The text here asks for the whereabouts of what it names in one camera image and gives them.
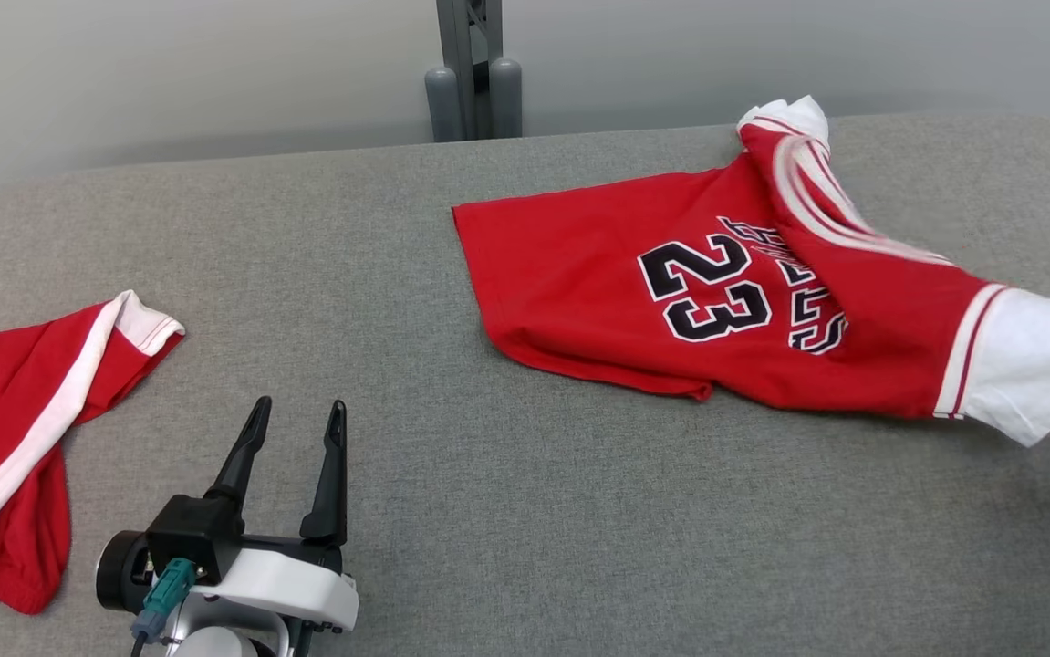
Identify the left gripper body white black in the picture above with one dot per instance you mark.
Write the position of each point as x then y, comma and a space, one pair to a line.
296, 584

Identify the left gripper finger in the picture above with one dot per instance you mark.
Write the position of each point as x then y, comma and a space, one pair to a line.
242, 465
333, 493

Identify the red jersey with number 23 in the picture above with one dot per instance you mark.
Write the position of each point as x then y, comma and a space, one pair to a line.
597, 274

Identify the grey metal truss stand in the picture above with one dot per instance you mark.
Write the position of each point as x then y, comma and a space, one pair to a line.
465, 82

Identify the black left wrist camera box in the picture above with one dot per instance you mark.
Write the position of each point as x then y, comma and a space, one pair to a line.
192, 538

